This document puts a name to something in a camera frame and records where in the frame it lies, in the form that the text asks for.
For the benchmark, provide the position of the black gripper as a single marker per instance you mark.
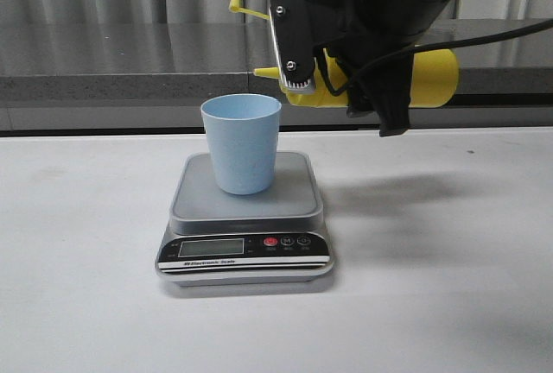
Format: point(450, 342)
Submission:
point(355, 32)

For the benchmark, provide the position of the yellow squeeze bottle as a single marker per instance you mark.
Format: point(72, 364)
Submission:
point(434, 78)

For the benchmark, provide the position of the light blue plastic cup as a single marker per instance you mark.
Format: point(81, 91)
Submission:
point(242, 135)

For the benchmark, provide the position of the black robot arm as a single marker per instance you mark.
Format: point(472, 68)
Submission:
point(355, 33)

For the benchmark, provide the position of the silver digital kitchen scale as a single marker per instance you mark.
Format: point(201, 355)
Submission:
point(217, 238)

